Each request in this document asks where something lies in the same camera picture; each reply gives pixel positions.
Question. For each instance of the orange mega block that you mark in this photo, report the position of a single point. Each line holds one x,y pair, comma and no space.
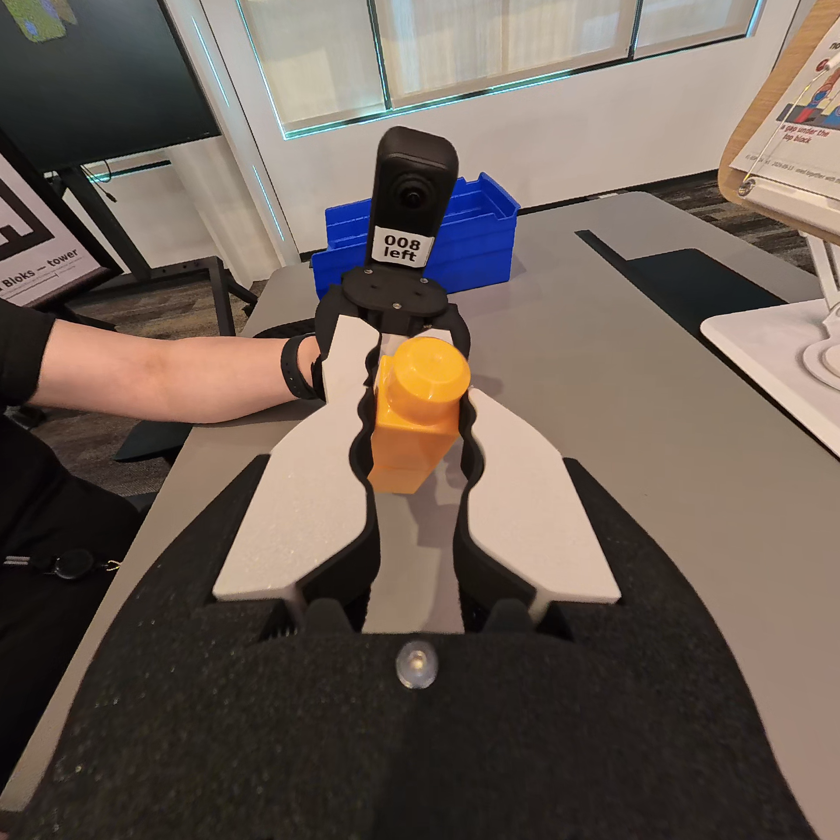
400,479
420,407

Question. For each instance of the blue plastic bin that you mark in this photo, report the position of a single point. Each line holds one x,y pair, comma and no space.
472,249

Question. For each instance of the person's left forearm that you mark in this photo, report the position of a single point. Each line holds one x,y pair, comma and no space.
164,374

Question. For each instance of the instruction sheet stand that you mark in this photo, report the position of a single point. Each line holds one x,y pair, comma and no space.
814,164

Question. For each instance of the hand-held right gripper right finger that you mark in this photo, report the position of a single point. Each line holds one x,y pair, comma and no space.
531,518

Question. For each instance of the white document stand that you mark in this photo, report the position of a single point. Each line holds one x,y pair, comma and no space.
754,354

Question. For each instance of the person's black clothing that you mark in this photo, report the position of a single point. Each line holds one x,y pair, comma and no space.
52,512

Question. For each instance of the black badge reel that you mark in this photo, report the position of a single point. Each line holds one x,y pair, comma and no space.
65,563

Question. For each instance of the large black monitor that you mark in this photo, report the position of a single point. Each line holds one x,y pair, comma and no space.
98,85

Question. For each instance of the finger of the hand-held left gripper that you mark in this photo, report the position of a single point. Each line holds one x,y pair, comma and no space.
348,354
392,342

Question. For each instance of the marker sign board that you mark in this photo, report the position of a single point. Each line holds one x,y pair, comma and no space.
46,249

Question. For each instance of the large window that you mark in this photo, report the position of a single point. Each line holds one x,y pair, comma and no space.
499,52

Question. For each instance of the black wrist band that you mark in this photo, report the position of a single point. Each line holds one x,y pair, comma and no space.
298,377

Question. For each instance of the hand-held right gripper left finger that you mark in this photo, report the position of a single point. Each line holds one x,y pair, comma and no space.
295,512

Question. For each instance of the black monitor stand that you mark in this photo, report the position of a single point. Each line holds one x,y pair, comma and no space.
216,289

